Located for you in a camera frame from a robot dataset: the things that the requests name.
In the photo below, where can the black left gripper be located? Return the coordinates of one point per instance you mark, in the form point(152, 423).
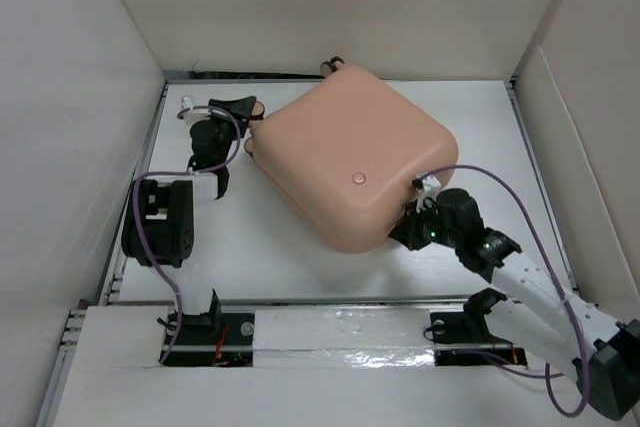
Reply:
point(243, 109)

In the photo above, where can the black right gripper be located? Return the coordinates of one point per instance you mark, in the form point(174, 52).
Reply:
point(406, 230)

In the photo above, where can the pink hard-shell suitcase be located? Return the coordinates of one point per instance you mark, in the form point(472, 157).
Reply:
point(345, 154)

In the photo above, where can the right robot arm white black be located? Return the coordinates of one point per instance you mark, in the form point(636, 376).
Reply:
point(597, 352)

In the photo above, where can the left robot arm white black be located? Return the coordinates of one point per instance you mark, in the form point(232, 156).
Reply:
point(159, 224)

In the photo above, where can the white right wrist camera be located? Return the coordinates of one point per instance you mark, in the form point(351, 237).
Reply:
point(428, 187)

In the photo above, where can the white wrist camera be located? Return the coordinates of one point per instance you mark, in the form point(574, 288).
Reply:
point(428, 187)
point(187, 108)

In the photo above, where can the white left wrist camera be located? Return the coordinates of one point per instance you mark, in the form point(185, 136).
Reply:
point(187, 108)

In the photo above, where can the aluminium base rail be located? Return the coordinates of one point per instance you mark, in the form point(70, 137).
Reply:
point(458, 340)

